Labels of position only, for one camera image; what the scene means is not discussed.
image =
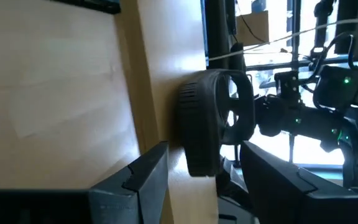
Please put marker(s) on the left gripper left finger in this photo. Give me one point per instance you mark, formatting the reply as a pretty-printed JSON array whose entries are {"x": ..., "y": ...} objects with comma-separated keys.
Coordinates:
[{"x": 148, "y": 186}]

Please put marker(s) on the black aluminium table frame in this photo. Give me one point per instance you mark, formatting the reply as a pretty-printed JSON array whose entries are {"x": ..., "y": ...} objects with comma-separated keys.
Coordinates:
[{"x": 89, "y": 4}]

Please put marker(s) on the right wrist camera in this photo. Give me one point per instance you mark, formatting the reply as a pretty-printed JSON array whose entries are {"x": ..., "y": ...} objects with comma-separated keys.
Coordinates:
[{"x": 286, "y": 85}]

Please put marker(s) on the black diagonal rig pole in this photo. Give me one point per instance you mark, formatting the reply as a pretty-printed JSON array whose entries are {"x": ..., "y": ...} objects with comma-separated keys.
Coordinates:
[{"x": 296, "y": 31}]

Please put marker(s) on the brown cardboard box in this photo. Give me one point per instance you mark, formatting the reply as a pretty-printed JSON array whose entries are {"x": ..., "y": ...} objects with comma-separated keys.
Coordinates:
[{"x": 253, "y": 28}]

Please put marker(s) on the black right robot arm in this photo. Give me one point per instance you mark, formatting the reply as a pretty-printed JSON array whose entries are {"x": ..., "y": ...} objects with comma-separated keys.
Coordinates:
[{"x": 337, "y": 90}]

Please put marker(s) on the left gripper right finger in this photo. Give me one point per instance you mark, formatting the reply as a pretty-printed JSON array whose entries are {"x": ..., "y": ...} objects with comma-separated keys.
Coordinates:
[{"x": 275, "y": 193}]

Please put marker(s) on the black rubber slide sandal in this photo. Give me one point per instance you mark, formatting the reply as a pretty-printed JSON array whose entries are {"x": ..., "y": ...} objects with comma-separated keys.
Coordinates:
[{"x": 197, "y": 130}]

